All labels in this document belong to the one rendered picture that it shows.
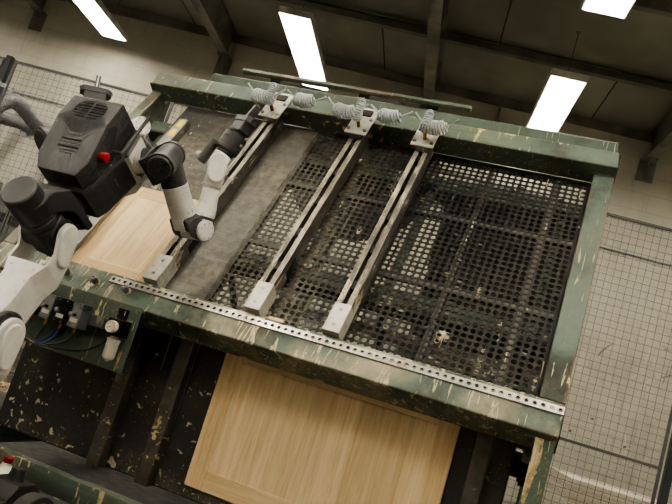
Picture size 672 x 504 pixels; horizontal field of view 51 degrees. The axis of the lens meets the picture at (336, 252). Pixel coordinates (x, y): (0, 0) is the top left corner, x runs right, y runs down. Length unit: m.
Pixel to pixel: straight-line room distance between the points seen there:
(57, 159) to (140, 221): 0.67
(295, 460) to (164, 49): 7.13
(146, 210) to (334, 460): 1.28
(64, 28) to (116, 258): 7.08
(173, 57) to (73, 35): 1.34
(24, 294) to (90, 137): 0.53
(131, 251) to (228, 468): 0.92
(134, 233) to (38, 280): 0.69
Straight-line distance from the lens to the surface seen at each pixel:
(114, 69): 9.22
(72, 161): 2.37
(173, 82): 3.61
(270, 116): 3.22
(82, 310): 2.60
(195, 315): 2.51
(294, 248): 2.62
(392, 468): 2.49
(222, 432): 2.67
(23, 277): 2.34
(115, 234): 2.96
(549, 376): 2.31
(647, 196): 8.36
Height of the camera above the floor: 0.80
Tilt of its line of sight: 9 degrees up
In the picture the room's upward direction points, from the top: 17 degrees clockwise
